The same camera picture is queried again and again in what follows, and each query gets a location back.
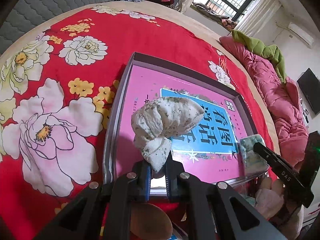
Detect clothes on window sill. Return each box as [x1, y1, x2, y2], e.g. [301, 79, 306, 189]
[192, 3, 237, 31]

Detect grey cardboard box tray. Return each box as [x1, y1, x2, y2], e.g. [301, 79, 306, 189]
[103, 53, 268, 197]

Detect white air conditioner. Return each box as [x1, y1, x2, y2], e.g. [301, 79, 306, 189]
[288, 22, 314, 47]

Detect red floral blanket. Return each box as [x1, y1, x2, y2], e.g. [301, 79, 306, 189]
[1, 5, 274, 239]

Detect pink quilted comforter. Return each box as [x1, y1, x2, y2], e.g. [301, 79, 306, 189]
[219, 36, 309, 171]

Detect peach makeup sponge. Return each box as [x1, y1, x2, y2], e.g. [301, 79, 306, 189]
[130, 203, 173, 239]

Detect white curtain right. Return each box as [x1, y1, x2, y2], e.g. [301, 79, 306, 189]
[234, 0, 281, 37]

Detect green tissue pack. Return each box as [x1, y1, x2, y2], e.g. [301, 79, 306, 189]
[239, 134, 268, 176]

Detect black wall television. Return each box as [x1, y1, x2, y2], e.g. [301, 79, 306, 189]
[297, 68, 320, 117]

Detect green blanket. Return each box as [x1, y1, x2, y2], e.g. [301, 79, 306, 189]
[232, 30, 287, 83]

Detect white floral scrunchie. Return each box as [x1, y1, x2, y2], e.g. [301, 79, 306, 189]
[131, 96, 204, 173]

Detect pink plush bunny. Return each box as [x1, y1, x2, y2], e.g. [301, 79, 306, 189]
[254, 177, 284, 220]

